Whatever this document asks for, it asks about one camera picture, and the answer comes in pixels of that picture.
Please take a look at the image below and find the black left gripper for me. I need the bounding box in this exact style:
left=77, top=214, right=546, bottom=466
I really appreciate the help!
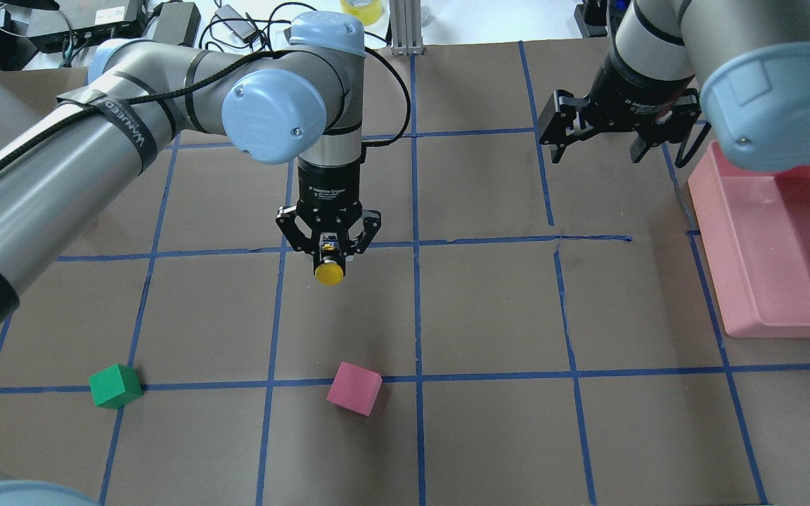
left=276, top=158, right=383, bottom=261

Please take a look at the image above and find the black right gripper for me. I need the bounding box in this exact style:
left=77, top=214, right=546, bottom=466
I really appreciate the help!
left=536, top=49, right=701, bottom=164

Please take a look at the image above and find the yellow mushroom push button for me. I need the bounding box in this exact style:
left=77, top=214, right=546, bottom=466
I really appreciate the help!
left=313, top=233, right=346, bottom=286

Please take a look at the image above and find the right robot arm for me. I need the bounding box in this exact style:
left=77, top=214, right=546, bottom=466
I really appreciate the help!
left=536, top=1, right=810, bottom=172

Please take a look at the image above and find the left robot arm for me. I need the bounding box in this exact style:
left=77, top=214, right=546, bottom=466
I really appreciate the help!
left=0, top=11, right=380, bottom=330

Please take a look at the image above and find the pink foam cube centre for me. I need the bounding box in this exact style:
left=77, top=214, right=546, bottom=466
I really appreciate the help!
left=326, top=362, right=383, bottom=417

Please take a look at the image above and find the yellow tape roll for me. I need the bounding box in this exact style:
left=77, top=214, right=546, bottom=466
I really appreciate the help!
left=340, top=0, right=385, bottom=26

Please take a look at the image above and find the pink plastic bin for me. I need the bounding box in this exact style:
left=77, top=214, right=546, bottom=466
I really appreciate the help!
left=688, top=142, right=810, bottom=339

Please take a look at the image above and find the black power adapter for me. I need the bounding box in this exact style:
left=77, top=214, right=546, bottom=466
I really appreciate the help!
left=146, top=1, right=200, bottom=53

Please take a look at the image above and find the green foam cube near left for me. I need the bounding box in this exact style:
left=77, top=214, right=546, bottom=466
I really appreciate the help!
left=88, top=364, right=143, bottom=410

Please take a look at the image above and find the aluminium frame post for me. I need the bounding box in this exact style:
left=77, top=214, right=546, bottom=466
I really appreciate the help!
left=389, top=0, right=425, bottom=56

